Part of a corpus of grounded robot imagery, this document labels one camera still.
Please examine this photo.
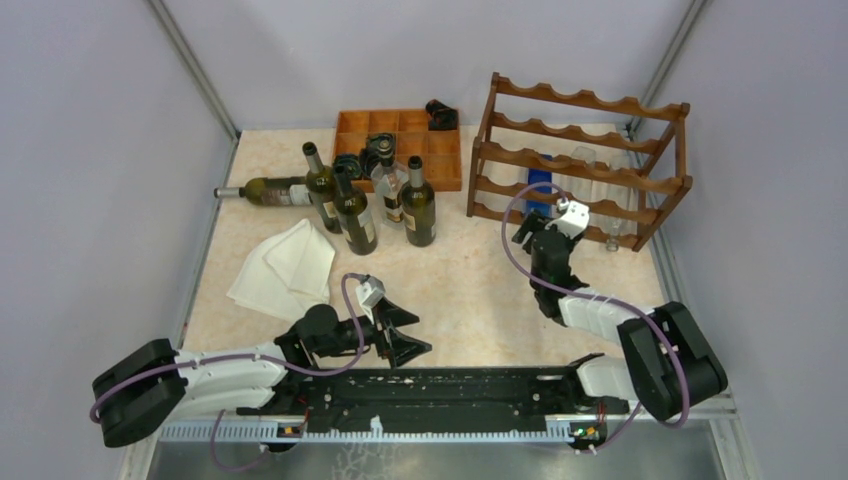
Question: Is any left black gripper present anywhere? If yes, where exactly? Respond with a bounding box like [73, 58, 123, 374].
[316, 296, 432, 367]

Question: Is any blue square glass bottle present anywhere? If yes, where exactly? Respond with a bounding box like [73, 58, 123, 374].
[523, 153, 555, 219]

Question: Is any clear glass bottle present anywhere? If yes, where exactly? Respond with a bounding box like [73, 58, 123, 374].
[555, 146, 596, 205]
[593, 153, 638, 252]

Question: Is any clear glass bottle front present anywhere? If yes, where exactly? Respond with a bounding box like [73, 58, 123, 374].
[555, 146, 596, 205]

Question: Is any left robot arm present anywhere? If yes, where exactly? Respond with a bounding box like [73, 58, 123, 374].
[89, 299, 432, 448]

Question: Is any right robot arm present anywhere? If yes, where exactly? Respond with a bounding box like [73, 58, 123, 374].
[511, 211, 728, 421]

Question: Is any wooden wine rack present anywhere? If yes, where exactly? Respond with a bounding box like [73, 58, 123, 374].
[466, 72, 694, 252]

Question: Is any standing green bottle right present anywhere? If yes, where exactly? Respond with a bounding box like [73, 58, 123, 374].
[400, 156, 436, 247]

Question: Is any standing green bottle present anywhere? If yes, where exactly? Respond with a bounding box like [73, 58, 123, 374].
[400, 156, 436, 247]
[333, 166, 378, 256]
[302, 142, 342, 234]

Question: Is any standing green bottle front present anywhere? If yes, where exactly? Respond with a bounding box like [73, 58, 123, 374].
[333, 166, 378, 256]

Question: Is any small clear labelled bottle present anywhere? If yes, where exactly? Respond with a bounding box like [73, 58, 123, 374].
[371, 157, 409, 230]

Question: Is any standing green bottle left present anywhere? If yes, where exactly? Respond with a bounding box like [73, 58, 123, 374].
[302, 142, 342, 234]

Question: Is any lying green wine bottle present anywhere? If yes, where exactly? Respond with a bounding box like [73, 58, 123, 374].
[213, 176, 312, 207]

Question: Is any white folded cloth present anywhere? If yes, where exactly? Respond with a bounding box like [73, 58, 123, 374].
[227, 219, 336, 322]

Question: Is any wooden compartment tray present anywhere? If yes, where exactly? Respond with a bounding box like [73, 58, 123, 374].
[331, 109, 463, 192]

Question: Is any black part behind tray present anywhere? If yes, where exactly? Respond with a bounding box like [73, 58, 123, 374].
[425, 99, 459, 131]

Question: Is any black part in tray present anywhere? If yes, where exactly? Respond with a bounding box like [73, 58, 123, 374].
[358, 132, 396, 178]

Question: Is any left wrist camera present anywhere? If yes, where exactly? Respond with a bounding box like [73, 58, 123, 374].
[355, 276, 385, 310]

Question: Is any white cable duct strip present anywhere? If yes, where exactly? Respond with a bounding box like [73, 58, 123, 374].
[158, 417, 605, 449]

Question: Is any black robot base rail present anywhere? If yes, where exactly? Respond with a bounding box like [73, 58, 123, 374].
[236, 365, 630, 434]

